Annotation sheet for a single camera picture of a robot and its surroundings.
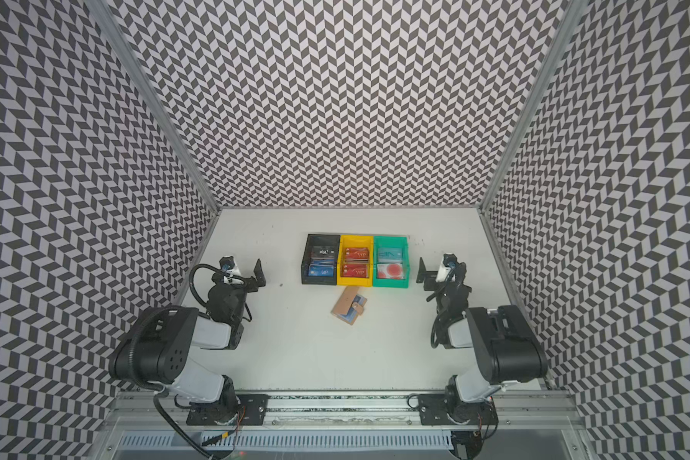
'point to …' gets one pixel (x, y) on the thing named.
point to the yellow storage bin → (355, 241)
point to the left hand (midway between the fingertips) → (246, 262)
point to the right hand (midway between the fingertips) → (437, 262)
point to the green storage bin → (391, 241)
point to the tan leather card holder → (350, 305)
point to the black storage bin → (319, 263)
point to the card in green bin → (390, 264)
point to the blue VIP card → (352, 313)
